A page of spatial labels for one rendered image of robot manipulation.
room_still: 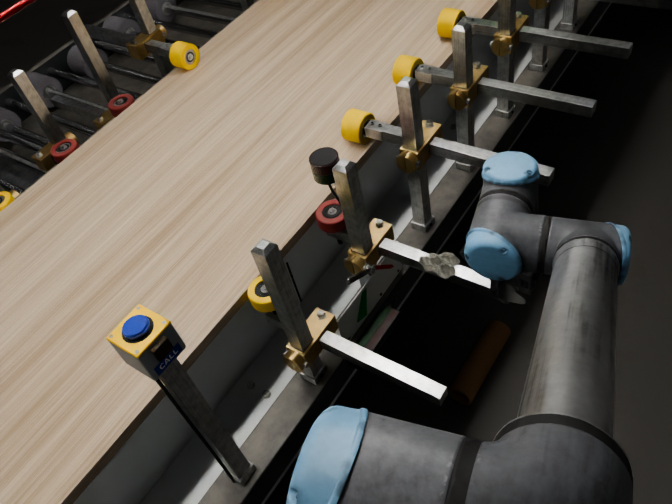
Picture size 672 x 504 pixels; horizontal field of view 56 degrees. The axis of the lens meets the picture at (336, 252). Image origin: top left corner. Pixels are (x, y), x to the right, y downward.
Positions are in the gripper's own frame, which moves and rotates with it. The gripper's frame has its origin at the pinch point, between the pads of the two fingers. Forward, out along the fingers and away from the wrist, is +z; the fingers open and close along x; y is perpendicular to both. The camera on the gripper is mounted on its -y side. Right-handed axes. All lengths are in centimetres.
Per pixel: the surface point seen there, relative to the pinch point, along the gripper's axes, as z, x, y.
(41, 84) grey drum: -9, 12, -179
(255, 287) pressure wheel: -10, -26, -44
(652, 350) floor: 83, 58, 22
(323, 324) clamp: -1.5, -23.6, -29.8
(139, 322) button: -42, -55, -29
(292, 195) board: -10, 0, -54
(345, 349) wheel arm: -0.2, -26.0, -22.7
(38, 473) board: -10, -78, -53
